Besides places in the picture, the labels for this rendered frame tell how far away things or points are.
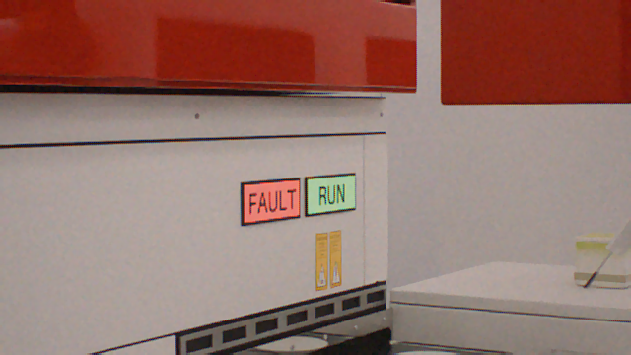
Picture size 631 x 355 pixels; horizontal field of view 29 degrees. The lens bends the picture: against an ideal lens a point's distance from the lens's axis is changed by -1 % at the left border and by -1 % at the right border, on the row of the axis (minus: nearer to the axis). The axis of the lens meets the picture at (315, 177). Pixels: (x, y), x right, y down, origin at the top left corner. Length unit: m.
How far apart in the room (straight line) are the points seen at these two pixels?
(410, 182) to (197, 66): 3.75
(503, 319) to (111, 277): 0.58
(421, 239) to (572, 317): 3.50
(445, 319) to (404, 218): 3.29
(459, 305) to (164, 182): 0.51
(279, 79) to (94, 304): 0.33
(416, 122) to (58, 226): 3.90
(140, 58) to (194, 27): 0.09
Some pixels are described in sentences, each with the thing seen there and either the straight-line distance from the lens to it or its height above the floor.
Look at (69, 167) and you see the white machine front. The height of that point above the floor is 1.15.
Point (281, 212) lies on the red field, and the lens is 1.39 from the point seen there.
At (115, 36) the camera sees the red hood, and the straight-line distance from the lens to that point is 1.09.
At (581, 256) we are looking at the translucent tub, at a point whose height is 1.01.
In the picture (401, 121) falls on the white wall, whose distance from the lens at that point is 4.83.
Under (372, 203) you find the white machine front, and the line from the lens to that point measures 1.58.
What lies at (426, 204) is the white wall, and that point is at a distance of 5.04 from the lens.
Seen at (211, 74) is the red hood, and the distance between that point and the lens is 1.20.
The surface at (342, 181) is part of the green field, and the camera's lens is 1.50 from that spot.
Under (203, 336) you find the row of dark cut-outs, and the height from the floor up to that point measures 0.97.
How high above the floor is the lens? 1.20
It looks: 3 degrees down
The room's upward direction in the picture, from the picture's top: straight up
